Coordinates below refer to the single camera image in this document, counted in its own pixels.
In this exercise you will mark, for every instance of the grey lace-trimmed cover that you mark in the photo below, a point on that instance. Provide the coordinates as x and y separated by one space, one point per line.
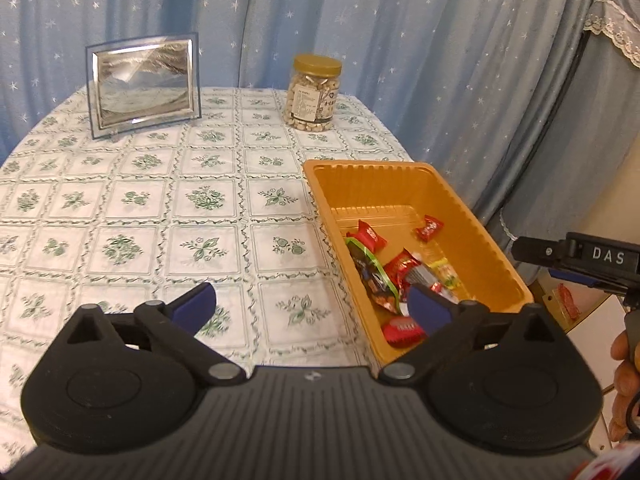
600 110

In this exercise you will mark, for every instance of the blue star curtain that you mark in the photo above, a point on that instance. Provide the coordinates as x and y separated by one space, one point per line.
375 35

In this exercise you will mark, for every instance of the clear jar of nuts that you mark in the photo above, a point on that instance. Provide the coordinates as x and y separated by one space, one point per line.
311 95

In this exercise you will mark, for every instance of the bright red snack packet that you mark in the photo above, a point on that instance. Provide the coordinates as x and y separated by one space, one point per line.
368 236

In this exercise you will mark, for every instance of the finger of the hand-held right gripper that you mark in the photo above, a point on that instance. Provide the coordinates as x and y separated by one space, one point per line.
575 276
540 251

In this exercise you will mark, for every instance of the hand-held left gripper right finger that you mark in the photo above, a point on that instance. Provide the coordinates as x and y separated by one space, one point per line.
427 307

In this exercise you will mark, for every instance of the beige side cabinet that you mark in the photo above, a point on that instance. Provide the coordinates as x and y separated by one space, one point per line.
595 340

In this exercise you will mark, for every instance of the small shiny red candy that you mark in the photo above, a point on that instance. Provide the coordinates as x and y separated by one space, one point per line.
430 227

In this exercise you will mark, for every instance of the silver red snack packet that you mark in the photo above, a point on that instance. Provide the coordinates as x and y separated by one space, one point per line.
425 276

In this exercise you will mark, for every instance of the red white patterned clothing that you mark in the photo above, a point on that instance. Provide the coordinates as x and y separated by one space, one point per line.
610 465

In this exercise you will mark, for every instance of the orange plastic tray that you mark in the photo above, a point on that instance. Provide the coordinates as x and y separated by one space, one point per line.
465 260

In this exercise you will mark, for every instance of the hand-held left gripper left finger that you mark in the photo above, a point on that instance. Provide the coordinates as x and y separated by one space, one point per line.
192 305

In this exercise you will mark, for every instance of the red wrapper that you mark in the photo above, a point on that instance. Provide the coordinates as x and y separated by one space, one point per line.
568 303

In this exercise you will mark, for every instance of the green-edged snack packet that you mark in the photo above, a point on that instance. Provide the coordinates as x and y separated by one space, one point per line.
375 277

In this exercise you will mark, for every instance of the framed sand picture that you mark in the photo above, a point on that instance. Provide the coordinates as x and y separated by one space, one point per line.
142 85

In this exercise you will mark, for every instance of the person's right hand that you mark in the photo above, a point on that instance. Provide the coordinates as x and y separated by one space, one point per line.
625 390

